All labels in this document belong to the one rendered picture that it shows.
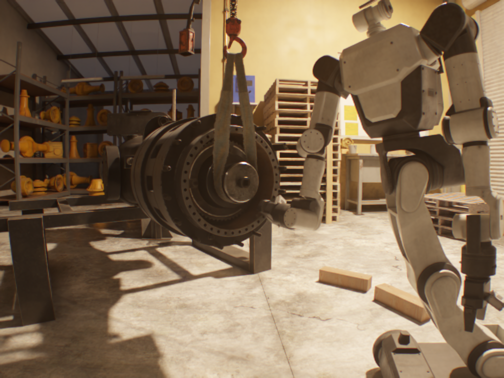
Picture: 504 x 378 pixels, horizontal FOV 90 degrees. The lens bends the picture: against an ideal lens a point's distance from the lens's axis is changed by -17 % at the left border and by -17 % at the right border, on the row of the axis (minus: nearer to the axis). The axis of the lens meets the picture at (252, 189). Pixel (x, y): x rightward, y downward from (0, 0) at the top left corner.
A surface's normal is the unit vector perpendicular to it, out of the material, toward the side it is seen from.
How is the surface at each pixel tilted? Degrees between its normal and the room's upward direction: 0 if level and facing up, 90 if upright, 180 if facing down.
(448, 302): 90
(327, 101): 83
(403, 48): 85
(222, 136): 94
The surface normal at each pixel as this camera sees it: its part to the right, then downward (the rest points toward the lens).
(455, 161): -0.21, 0.08
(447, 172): -0.13, 0.47
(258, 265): 0.61, 0.07
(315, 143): -0.02, -0.04
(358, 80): -0.81, 0.16
